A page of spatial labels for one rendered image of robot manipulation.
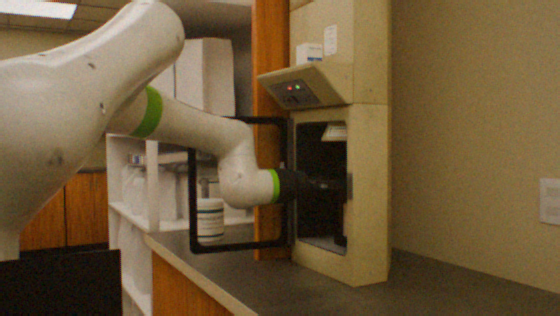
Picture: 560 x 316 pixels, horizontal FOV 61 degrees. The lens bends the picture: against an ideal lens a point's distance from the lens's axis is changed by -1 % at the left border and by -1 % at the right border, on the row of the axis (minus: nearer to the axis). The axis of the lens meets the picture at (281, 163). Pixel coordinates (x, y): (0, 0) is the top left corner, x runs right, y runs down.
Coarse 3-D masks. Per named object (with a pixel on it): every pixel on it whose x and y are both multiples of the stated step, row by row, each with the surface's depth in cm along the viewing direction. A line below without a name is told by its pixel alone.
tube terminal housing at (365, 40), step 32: (320, 0) 133; (352, 0) 121; (384, 0) 125; (320, 32) 133; (352, 32) 121; (384, 32) 125; (384, 64) 126; (384, 96) 126; (352, 128) 122; (384, 128) 127; (352, 160) 123; (384, 160) 127; (384, 192) 128; (352, 224) 124; (384, 224) 128; (320, 256) 137; (352, 256) 124; (384, 256) 129
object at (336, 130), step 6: (330, 126) 136; (336, 126) 134; (342, 126) 133; (324, 132) 138; (330, 132) 134; (336, 132) 133; (342, 132) 132; (324, 138) 136; (330, 138) 134; (336, 138) 132; (342, 138) 131
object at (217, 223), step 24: (264, 144) 146; (216, 168) 140; (264, 168) 146; (216, 192) 141; (216, 216) 141; (240, 216) 144; (264, 216) 147; (216, 240) 141; (240, 240) 144; (264, 240) 147
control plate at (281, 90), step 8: (296, 80) 128; (272, 88) 141; (280, 88) 138; (296, 88) 131; (304, 88) 128; (280, 96) 142; (288, 96) 138; (296, 96) 135; (304, 96) 131; (312, 96) 129; (288, 104) 142; (296, 104) 139; (304, 104) 136; (312, 104) 132
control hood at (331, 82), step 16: (304, 64) 120; (320, 64) 116; (336, 64) 119; (352, 64) 121; (272, 80) 137; (288, 80) 131; (304, 80) 125; (320, 80) 120; (336, 80) 119; (352, 80) 121; (272, 96) 146; (320, 96) 126; (336, 96) 121; (352, 96) 121
